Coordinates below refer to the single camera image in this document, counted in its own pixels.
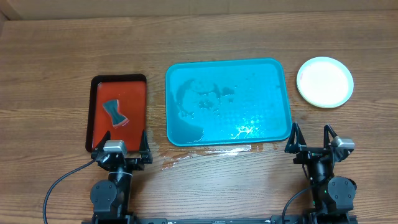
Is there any dark grey sponge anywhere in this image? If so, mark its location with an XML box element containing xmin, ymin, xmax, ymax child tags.
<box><xmin>103</xmin><ymin>100</ymin><xmax>129</xmax><ymax>128</ymax></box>

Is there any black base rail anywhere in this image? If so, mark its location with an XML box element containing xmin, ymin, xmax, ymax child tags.
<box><xmin>82</xmin><ymin>215</ymin><xmax>359</xmax><ymax>224</ymax></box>

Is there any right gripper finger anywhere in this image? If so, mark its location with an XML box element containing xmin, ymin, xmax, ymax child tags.
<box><xmin>323</xmin><ymin>124</ymin><xmax>337</xmax><ymax>148</ymax></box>
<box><xmin>285</xmin><ymin>122</ymin><xmax>307</xmax><ymax>152</ymax></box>

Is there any light blue plate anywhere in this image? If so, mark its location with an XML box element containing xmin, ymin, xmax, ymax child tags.
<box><xmin>296</xmin><ymin>57</ymin><xmax>354</xmax><ymax>108</ymax></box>

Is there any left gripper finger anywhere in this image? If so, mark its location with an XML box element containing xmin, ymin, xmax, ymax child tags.
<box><xmin>139</xmin><ymin>130</ymin><xmax>150</xmax><ymax>153</ymax></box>
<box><xmin>94</xmin><ymin>131</ymin><xmax>111</xmax><ymax>151</ymax></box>

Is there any red black-rimmed tray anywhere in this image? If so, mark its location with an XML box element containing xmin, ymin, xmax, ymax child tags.
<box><xmin>85</xmin><ymin>74</ymin><xmax>147</xmax><ymax>152</ymax></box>

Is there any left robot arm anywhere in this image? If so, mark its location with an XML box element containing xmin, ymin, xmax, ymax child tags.
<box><xmin>90</xmin><ymin>131</ymin><xmax>153</xmax><ymax>223</ymax></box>

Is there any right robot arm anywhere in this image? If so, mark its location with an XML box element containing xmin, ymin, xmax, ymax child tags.
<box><xmin>284</xmin><ymin>123</ymin><xmax>357</xmax><ymax>223</ymax></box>

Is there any teal plastic tray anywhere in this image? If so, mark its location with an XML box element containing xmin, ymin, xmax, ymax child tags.
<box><xmin>165</xmin><ymin>58</ymin><xmax>292</xmax><ymax>146</ymax></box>

